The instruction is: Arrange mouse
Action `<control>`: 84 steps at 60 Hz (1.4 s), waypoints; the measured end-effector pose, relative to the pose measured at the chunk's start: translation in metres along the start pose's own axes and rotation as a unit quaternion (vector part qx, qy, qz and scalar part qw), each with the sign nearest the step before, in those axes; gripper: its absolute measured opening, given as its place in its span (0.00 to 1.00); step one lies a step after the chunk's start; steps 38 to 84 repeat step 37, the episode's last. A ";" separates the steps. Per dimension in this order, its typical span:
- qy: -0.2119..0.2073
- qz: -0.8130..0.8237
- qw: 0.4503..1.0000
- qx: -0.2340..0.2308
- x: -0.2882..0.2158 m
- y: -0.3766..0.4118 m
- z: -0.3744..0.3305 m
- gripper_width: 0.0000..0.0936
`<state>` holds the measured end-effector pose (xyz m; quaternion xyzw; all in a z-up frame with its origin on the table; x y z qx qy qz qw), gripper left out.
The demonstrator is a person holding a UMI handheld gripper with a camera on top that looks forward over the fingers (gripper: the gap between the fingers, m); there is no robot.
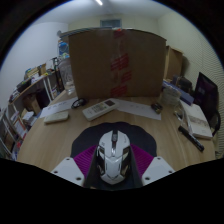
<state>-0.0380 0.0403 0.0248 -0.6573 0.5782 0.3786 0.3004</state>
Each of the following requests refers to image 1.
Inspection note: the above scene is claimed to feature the black cable loop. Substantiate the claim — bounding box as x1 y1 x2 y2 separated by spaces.
70 97 88 110

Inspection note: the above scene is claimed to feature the thick white book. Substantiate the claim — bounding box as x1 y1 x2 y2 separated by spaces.
181 99 214 140

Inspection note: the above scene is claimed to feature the clear plastic container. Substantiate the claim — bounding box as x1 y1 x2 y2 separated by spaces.
58 58 76 96

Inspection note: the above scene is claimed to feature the blue book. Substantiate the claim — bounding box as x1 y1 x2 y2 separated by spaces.
162 80 195 106

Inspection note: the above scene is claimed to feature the small flat white box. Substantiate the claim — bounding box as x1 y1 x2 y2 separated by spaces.
43 110 70 125

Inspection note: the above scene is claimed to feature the frosted window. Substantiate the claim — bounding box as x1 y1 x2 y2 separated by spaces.
99 18 123 29

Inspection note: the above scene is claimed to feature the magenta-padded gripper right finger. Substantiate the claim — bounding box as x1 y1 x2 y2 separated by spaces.
128 143 176 188

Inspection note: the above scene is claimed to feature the large brown cardboard box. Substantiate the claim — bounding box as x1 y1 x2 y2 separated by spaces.
68 28 167 99

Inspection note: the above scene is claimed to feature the black office chair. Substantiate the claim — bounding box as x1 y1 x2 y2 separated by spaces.
193 71 222 135

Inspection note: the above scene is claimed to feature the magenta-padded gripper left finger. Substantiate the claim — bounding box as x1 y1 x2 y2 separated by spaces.
50 143 101 188

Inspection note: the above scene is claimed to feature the black marker pen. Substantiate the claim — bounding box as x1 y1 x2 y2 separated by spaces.
177 125 205 153

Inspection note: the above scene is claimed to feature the small dark gadget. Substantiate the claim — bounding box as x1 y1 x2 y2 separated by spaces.
150 102 164 115

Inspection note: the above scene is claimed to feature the tall narrow cardboard box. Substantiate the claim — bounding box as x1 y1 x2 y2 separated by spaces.
163 45 184 81

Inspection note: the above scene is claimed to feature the cluttered shelf unit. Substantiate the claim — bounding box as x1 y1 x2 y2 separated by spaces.
0 63 64 161

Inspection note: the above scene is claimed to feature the white computer mouse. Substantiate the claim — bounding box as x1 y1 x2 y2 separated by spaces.
95 129 132 185

